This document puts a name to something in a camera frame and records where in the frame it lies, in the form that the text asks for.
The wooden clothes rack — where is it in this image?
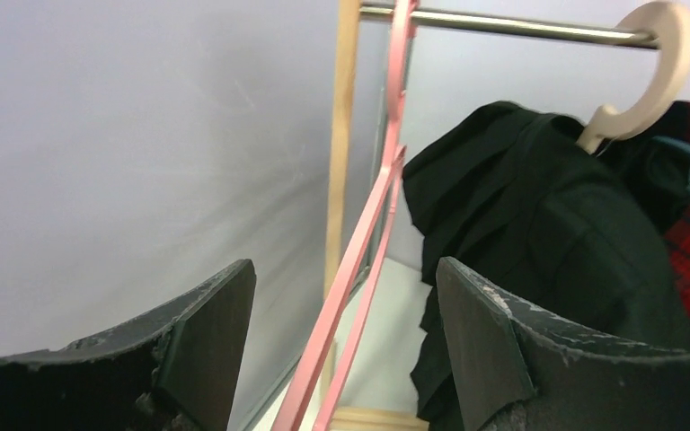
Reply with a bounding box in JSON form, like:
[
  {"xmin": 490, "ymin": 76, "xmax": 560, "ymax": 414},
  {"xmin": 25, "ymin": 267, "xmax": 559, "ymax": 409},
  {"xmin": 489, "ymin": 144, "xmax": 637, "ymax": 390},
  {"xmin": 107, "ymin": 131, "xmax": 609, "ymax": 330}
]
[{"xmin": 318, "ymin": 0, "xmax": 429, "ymax": 431}]

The beige wooden hanger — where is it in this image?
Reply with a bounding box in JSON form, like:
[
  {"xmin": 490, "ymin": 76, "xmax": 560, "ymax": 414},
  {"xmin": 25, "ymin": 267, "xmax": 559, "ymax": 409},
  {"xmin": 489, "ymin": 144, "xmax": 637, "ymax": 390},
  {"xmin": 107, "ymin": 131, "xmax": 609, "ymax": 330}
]
[{"xmin": 575, "ymin": 0, "xmax": 690, "ymax": 156}]

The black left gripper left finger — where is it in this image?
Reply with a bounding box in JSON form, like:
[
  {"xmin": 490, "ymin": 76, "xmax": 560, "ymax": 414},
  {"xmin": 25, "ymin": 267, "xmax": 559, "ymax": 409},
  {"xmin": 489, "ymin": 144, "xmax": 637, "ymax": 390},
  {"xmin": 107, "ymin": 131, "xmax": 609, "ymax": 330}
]
[{"xmin": 0, "ymin": 259, "xmax": 256, "ymax": 430}]

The metal rack rod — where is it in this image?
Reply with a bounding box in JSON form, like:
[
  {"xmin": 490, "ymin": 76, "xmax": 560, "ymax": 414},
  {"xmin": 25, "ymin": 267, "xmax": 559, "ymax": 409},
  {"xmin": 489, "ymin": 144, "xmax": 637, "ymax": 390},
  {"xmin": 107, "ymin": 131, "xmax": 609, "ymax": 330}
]
[{"xmin": 360, "ymin": 3, "xmax": 658, "ymax": 49}]

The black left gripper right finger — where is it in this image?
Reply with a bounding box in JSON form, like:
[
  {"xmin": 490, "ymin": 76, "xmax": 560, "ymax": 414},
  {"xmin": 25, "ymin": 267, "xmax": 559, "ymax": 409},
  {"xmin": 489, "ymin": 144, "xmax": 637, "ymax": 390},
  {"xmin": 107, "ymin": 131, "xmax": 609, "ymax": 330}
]
[{"xmin": 436, "ymin": 258, "xmax": 690, "ymax": 430}]

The pink plastic hanger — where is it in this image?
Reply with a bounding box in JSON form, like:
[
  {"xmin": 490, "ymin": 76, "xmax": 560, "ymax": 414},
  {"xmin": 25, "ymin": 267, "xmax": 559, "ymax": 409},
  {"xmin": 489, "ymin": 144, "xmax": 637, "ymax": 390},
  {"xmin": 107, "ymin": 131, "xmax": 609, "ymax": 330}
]
[{"xmin": 270, "ymin": 0, "xmax": 420, "ymax": 431}]

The black skirt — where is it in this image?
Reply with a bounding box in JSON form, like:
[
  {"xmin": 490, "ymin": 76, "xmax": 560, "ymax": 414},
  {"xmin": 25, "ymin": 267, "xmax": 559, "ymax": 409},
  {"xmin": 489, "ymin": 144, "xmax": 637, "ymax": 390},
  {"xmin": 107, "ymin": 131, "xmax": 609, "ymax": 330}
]
[{"xmin": 404, "ymin": 102, "xmax": 690, "ymax": 430}]

